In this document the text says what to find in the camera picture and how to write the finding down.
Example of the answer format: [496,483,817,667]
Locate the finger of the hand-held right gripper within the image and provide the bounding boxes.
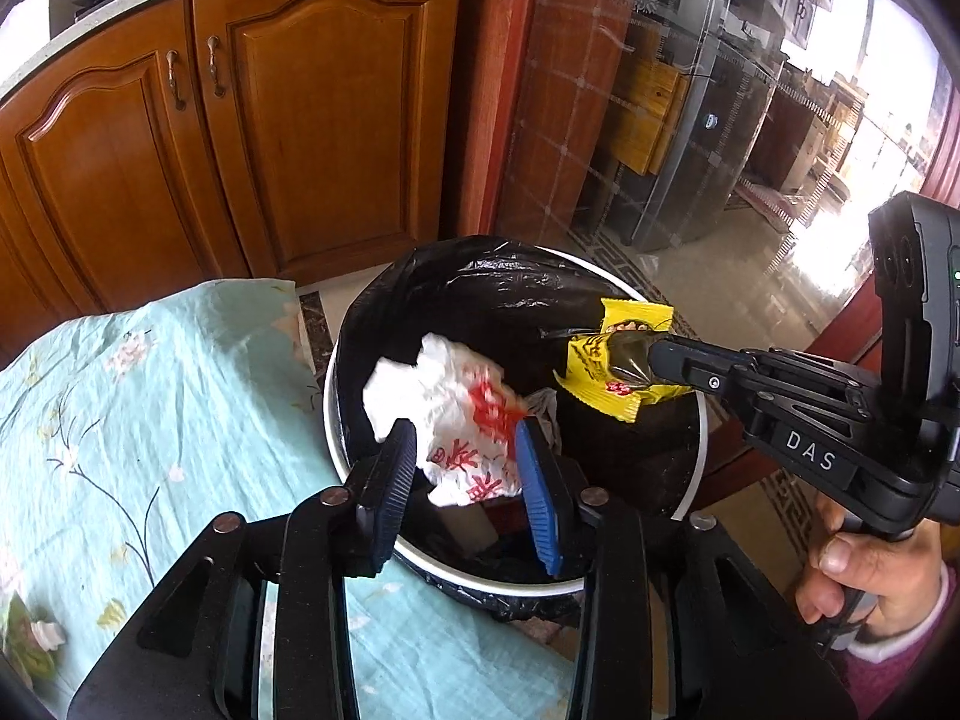
[651,337,875,402]
[652,360,863,436]

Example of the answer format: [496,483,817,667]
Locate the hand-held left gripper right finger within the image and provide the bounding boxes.
[513,416,857,720]

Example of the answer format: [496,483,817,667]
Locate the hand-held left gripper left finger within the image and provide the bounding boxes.
[66,417,419,720]

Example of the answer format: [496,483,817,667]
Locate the white red-print bag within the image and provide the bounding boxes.
[362,332,560,507]

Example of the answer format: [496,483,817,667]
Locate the white bin with black bag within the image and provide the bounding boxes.
[322,236,710,620]

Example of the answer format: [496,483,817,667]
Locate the person's right forearm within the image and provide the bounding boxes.
[832,562,960,720]

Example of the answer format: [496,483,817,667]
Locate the person's right hand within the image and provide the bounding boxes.
[795,499,946,646]

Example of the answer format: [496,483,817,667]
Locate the light blue floral tablecloth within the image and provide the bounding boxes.
[0,279,578,720]

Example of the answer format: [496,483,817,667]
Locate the yellow wooden stool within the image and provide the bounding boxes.
[600,56,691,173]

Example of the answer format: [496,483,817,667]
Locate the red wooden glass door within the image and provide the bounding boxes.
[480,0,960,361]

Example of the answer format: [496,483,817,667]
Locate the wooden lower kitchen cabinets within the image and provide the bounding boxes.
[0,0,488,368]

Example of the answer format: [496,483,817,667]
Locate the green yellow snack packet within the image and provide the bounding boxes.
[0,591,62,691]

